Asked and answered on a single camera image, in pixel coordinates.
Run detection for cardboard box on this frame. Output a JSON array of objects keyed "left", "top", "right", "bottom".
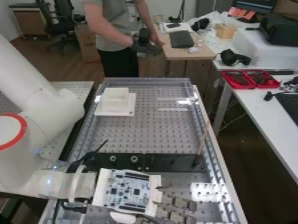
[{"left": 74, "top": 23, "right": 102, "bottom": 64}]

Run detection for black laptop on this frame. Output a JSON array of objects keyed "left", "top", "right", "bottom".
[{"left": 167, "top": 30, "right": 195, "bottom": 49}]

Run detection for black plate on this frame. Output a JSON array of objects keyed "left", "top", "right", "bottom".
[{"left": 81, "top": 152, "right": 207, "bottom": 174}]

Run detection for black cable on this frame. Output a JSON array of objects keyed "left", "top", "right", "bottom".
[{"left": 65, "top": 139, "right": 110, "bottom": 173}]

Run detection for black keyboard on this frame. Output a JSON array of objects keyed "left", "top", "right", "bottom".
[{"left": 274, "top": 92, "right": 298, "bottom": 127}]

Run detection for small white box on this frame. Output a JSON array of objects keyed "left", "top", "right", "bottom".
[{"left": 93, "top": 87, "right": 137, "bottom": 117}]

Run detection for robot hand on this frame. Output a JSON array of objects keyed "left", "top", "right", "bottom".
[{"left": 92, "top": 168, "right": 199, "bottom": 224}]

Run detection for red tray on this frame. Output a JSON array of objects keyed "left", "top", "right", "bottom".
[
  {"left": 219, "top": 70, "right": 258, "bottom": 90},
  {"left": 245, "top": 69, "right": 282, "bottom": 89}
]

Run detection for clear box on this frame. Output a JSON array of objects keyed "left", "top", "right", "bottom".
[{"left": 65, "top": 77, "right": 247, "bottom": 224}]

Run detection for wooden desk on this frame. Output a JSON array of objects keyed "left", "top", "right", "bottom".
[{"left": 138, "top": 22, "right": 217, "bottom": 88}]

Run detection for black office chair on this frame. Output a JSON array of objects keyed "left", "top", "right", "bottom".
[{"left": 34, "top": 0, "right": 85, "bottom": 52}]

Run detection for white mouse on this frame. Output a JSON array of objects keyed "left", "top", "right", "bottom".
[{"left": 186, "top": 46, "right": 202, "bottom": 55}]

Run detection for wooden cabinet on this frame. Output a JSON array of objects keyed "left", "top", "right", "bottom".
[{"left": 8, "top": 3, "right": 48, "bottom": 38}]

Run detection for white desk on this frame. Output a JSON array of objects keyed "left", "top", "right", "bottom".
[{"left": 211, "top": 74, "right": 298, "bottom": 186}]

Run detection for small black block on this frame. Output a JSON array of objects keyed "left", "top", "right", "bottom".
[{"left": 262, "top": 91, "right": 275, "bottom": 102}]

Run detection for black bag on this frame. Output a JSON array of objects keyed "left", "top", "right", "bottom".
[{"left": 258, "top": 13, "right": 298, "bottom": 47}]

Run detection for person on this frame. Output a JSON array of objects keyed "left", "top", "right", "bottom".
[{"left": 82, "top": 0, "right": 166, "bottom": 79}]

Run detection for black headphones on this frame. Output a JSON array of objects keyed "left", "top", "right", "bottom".
[{"left": 219, "top": 48, "right": 253, "bottom": 67}]

